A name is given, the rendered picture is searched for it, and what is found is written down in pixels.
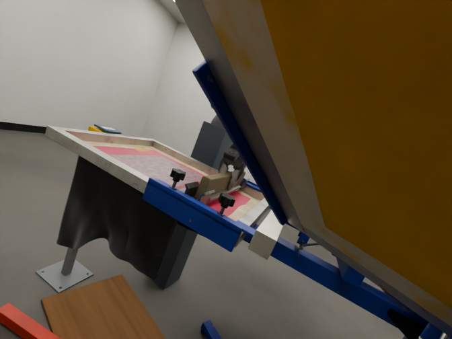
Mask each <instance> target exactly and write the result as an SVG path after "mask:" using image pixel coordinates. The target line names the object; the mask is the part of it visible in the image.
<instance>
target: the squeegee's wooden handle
mask: <svg viewBox="0 0 452 339"><path fill-rule="evenodd" d="M245 174H246V173H245V172H244V173H243V174H242V176H241V177H240V178H239V180H238V182H237V183H236V185H235V186H234V187H236V186H239V185H240V186H241V183H242V181H243V178H244V176H245ZM231 179H232V172H225V173H221V174H213V175H208V176H203V177H202V179H201V181H200V184H199V187H198V190H197V191H196V195H195V197H196V198H198V197H199V195H200V194H202V193H205V192H209V191H211V190H215V192H214V193H212V194H211V196H212V195H214V194H217V193H219V192H222V191H225V190H228V185H229V184H230V180H231Z"/></svg>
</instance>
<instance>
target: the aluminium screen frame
mask: <svg viewBox="0 0 452 339"><path fill-rule="evenodd" d="M45 136H47V137H48V138H50V139H52V140H54V141H56V142H57V143H59V144H60V145H62V146H64V147H66V148H67V149H69V150H71V151H72V152H74V153H76V154H78V155H79V156H81V157H82V158H84V159H86V160H88V161H89V162H91V163H93V164H94V165H96V166H98V167H100V168H101V169H103V170H105V171H106V172H108V173H109V174H112V175H113V176H115V177H116V178H118V179H120V180H122V181H123V182H125V183H127V184H128V185H130V186H132V187H133V188H135V189H137V190H138V191H140V192H142V193H144V192H145V189H146V186H147V182H148V180H149V177H147V176H145V175H144V174H142V173H140V172H138V171H137V170H135V169H133V168H131V167H129V166H127V165H126V164H124V163H122V162H121V161H119V160H117V159H115V158H113V157H111V156H109V155H108V154H106V153H104V152H103V151H100V150H99V149H97V148H95V147H93V146H91V145H90V144H88V143H86V142H85V141H91V142H100V143H116V144H125V145H140V146H150V147H154V148H156V149H159V150H160V151H163V152H164V153H167V154H168V155H171V156H172V157H175V158H176V159H179V160H180V161H183V162H184V163H187V164H188V165H191V166H192V167H195V168H196V169H198V170H200V171H202V172H204V173H206V174H208V175H213V174H218V173H219V172H218V170H217V169H215V168H212V167H210V166H208V165H206V164H204V163H202V162H200V161H198V160H196V159H193V158H191V157H189V156H187V155H185V154H183V153H181V152H179V151H177V150H175V149H172V148H171V147H168V146H167V145H164V144H163V143H160V142H159V141H156V140H155V139H146V138H141V137H131V136H125V135H115V134H110V133H100V132H94V131H88V130H79V129H73V128H63V127H57V126H47V127H46V132H45ZM238 190H241V191H242V192H245V193H246V194H249V195H250V196H253V197H255V198H257V199H259V200H261V201H260V202H259V203H258V204H257V205H256V206H254V207H253V208H252V209H250V210H249V211H248V212H247V213H246V214H245V215H244V216H242V217H241V218H240V219H239V221H241V222H242V223H245V224H246V225H248V226H250V227H252V228H253V226H254V225H255V224H256V223H257V222H258V221H259V220H260V218H261V217H262V216H263V215H264V213H265V212H266V211H267V210H268V209H269V208H270V206H269V205H268V203H267V201H266V199H265V197H264V196H263V194H262V193H261V192H258V191H257V190H254V189H253V188H250V187H249V186H245V188H243V189H238ZM246 235H247V234H245V233H244V232H241V233H240V235H239V237H238V239H237V242H236V244H235V248H236V247H237V246H238V245H239V243H240V242H241V241H242V239H243V238H244V237H245V236H246Z"/></svg>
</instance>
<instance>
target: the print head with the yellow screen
mask: <svg viewBox="0 0 452 339"><path fill-rule="evenodd" d="M174 1H175V2H176V5H177V6H178V9H179V10H180V13H181V14H182V17H183V18H184V21H185V22H186V24H187V26H188V28H189V30H190V32H191V34H192V36H193V38H194V40H195V42H196V43H197V45H198V47H199V49H200V51H201V53H202V55H203V57H204V61H203V62H201V64H199V65H198V66H197V67H196V68H194V69H193V70H192V73H193V74H194V76H195V78H196V80H197V82H198V83H199V85H200V86H201V88H202V90H203V92H204V94H205V95H206V97H207V99H208V100H209V102H210V104H211V106H212V107H213V109H214V111H215V112H216V114H217V116H218V117H219V120H220V121H221V123H222V125H223V126H224V128H225V130H226V131H227V134H228V135H229V137H230V139H231V140H232V142H233V144H234V145H235V148H236V149H237V151H238V152H239V154H240V156H241V158H242V159H243V161H244V163H245V165H246V166H247V168H248V169H249V171H250V173H251V175H252V177H253V179H254V180H255V182H256V183H257V185H258V187H259V189H260V191H261V192H262V194H263V196H264V197H265V199H266V201H267V203H268V205H269V206H270V208H271V209H272V212H273V213H274V215H275V217H276V218H277V220H278V222H279V223H280V224H281V225H284V224H285V223H286V222H287V221H288V222H289V223H290V224H291V225H292V226H294V227H296V228H297V229H298V230H300V231H301V232H303V233H304V234H306V235H307V236H308V237H310V238H311V239H312V240H313V241H315V242H317V243H318V244H319V245H321V246H322V247H324V248H325V249H327V250H328V251H329V252H331V253H332V254H333V255H335V256H336V257H338V258H339V259H341V260H342V261H343V262H345V263H346V264H348V265H349V266H351V267H352V268H353V269H355V270H356V271H357V272H359V273H361V274H362V275H363V276H365V277H366V278H367V279H369V280H370V281H372V282H373V283H375V284H376V285H377V286H378V287H380V288H382V289H383V290H384V291H386V292H387V293H389V294H390V295H391V296H393V297H394V298H396V299H397V300H398V301H400V302H401V303H403V304H404V305H405V306H407V307H409V308H410V309H411V310H412V311H414V312H415V313H417V314H418V315H419V316H421V317H423V318H424V319H425V320H426V321H428V322H430V323H431V324H432V325H434V326H435V327H436V328H438V329H440V330H441V331H442V332H444V333H445V334H446V335H448V336H449V338H450V337H451V338H452V0H174ZM449 338H448V339H449Z"/></svg>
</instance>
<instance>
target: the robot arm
mask: <svg viewBox="0 0 452 339"><path fill-rule="evenodd" d="M211 124H214V125H215V126H218V127H220V128H223V129H225V128H224V126H223V125H222V123H221V121H220V120H219V117H218V116H217V115H216V116H215V117H214V118H213V119H212V121H211ZM229 165H232V166H234V168H235V169H236V168H237V170H235V171H232V179H231V180H230V184H229V185H228V190H230V189H232V188H233V187H234V186H235V185H236V183H237V182H238V180H239V178H240V177H241V176H242V174H243V173H244V169H245V168H246V165H245V163H244V161H243V159H242V158H241V156H240V154H239V152H238V151H237V149H236V148H235V145H234V144H232V145H231V146H230V147H229V148H228V149H227V150H226V151H225V152H224V154H223V158H222V160H221V161H220V164H219V171H218V172H219V173H218V174H221V173H225V172H227V171H228V169H229V168H228V166H229Z"/></svg>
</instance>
